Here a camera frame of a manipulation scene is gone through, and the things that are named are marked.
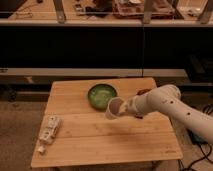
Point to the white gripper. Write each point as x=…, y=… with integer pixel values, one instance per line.
x=137, y=106

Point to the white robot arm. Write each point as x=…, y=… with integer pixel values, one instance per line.
x=166, y=100

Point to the green ceramic bowl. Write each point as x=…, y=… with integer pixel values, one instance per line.
x=100, y=94

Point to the brown oval snack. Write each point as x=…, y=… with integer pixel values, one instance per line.
x=143, y=91

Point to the wooden table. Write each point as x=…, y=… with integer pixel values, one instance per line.
x=87, y=137

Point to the black power adapter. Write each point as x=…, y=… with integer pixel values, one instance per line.
x=195, y=139

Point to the white snack package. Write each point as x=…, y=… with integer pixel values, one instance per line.
x=50, y=130

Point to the small white cube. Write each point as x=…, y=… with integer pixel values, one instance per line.
x=41, y=149

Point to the long metal shelf rack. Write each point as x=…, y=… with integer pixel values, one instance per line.
x=48, y=38

